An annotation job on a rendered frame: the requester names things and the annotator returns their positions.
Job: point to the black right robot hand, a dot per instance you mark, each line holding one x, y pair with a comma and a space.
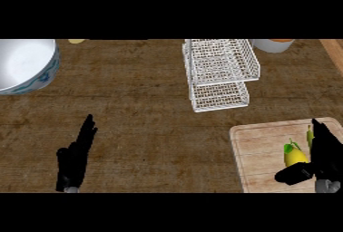
329, 157

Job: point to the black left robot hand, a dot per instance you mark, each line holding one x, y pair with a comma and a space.
76, 157

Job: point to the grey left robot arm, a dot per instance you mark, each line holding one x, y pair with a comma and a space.
72, 189

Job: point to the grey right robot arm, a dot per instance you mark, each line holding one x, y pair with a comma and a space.
327, 186

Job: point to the yellow lemon with green leaf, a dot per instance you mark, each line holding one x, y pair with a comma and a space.
295, 154

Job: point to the pale wooden cutting board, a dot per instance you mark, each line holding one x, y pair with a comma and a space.
264, 157

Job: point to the pale wooden board edge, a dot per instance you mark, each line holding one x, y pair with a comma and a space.
335, 53

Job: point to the thin green yellow vegetable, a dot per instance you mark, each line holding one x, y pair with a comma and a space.
310, 136

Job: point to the white bowl with blue pattern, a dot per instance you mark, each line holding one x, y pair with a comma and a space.
24, 65

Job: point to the small yellow object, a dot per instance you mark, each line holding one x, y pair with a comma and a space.
76, 41

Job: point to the white cup with orange contents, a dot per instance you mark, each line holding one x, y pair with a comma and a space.
274, 45

